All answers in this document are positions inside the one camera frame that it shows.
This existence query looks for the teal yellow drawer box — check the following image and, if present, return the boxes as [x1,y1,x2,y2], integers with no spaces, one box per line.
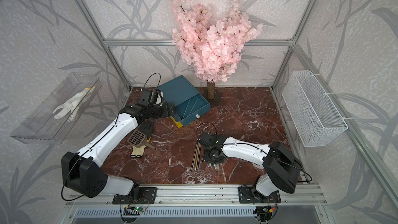
[159,75,201,122]

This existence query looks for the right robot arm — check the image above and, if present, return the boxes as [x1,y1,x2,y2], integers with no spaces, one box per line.
[198,132,303,197]

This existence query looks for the white glove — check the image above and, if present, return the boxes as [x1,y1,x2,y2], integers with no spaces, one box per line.
[52,86,96,122]

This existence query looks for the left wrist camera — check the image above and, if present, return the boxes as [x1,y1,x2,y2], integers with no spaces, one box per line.
[137,88,162,107]

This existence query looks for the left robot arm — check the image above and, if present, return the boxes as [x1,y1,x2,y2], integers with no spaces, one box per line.
[61,102,176,198]

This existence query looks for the brown slotted spatula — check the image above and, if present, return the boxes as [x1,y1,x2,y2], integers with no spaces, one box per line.
[127,129,158,150]

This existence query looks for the pink blossom artificial tree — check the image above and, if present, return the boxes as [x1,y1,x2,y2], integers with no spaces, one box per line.
[172,0,263,100]

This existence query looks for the aluminium front rail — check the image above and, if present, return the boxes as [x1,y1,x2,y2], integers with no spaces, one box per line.
[65,184,327,207]

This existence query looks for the left circuit board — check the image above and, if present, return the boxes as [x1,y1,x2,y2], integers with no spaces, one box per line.
[122,206,148,216]

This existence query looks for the white wire mesh basket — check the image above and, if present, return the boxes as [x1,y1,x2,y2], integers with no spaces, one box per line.
[282,71,348,147]

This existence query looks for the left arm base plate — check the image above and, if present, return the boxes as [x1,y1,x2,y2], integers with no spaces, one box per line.
[112,187,157,205]

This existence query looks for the teal top drawer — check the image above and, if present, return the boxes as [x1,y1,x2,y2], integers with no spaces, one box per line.
[173,94,210,128]

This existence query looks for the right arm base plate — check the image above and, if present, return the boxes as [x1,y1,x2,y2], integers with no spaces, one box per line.
[238,185,282,204]

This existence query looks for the clear acrylic wall tray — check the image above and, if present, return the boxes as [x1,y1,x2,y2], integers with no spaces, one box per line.
[10,73,102,145]

